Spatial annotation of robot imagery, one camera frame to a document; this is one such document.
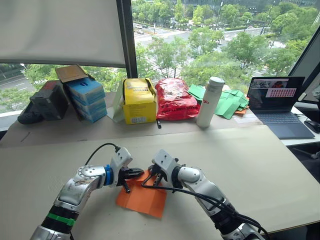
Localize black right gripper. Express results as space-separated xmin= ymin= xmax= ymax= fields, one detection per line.
xmin=141 ymin=163 xmax=164 ymax=188

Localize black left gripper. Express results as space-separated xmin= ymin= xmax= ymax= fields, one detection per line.
xmin=117 ymin=166 xmax=145 ymax=194

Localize orange paper sheet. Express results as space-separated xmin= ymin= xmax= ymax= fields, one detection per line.
xmin=234 ymin=107 xmax=250 ymax=118
xmin=115 ymin=169 xmax=168 ymax=219

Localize flat orange paper sheet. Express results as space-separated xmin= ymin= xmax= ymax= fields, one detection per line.
xmin=234 ymin=107 xmax=250 ymax=118

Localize yellow cardboard box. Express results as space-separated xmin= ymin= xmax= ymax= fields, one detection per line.
xmin=121 ymin=77 xmax=158 ymax=125

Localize pale green plastic bag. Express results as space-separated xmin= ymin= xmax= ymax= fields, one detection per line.
xmin=111 ymin=80 xmax=125 ymax=123

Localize blue and white box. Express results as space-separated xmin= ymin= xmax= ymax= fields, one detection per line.
xmin=66 ymin=76 xmax=106 ymax=106
xmin=72 ymin=98 xmax=107 ymax=115
xmin=75 ymin=107 xmax=108 ymax=124

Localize red plastic bag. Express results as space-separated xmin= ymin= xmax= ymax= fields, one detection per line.
xmin=154 ymin=77 xmax=202 ymax=121

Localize white cylindrical bottle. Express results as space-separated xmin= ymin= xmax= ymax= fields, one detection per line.
xmin=196 ymin=76 xmax=226 ymax=129

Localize green paper sheets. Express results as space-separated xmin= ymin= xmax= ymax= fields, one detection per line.
xmin=187 ymin=84 xmax=208 ymax=102

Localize green paper pile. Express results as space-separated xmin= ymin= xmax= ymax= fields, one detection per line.
xmin=214 ymin=88 xmax=250 ymax=120

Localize black box with red label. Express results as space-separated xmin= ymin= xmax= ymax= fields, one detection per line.
xmin=29 ymin=79 xmax=70 ymax=121

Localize black rounded device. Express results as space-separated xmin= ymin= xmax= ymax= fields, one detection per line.
xmin=17 ymin=101 xmax=45 ymax=125

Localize dark grey laptop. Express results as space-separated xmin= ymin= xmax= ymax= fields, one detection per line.
xmin=246 ymin=76 xmax=316 ymax=140

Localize black chair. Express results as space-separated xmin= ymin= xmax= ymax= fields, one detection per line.
xmin=287 ymin=144 xmax=320 ymax=177

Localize white roller blind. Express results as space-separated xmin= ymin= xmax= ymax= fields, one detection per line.
xmin=0 ymin=0 xmax=127 ymax=68

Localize black computer mouse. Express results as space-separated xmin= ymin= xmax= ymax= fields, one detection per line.
xmin=303 ymin=119 xmax=320 ymax=134

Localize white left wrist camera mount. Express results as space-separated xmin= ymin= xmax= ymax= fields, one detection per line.
xmin=109 ymin=146 xmax=133 ymax=188

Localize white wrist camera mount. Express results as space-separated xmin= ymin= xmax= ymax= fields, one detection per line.
xmin=151 ymin=149 xmax=181 ymax=181
xmin=109 ymin=146 xmax=133 ymax=188

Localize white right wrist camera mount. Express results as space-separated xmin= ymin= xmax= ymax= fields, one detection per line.
xmin=151 ymin=149 xmax=181 ymax=181

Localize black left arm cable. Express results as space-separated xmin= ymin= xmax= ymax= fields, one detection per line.
xmin=84 ymin=142 xmax=122 ymax=166

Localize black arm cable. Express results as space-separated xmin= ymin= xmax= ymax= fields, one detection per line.
xmin=84 ymin=142 xmax=122 ymax=166
xmin=159 ymin=185 xmax=271 ymax=240

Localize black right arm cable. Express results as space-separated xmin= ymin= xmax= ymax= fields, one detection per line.
xmin=159 ymin=185 xmax=271 ymax=240

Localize dark window post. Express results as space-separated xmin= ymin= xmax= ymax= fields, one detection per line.
xmin=116 ymin=0 xmax=139 ymax=79

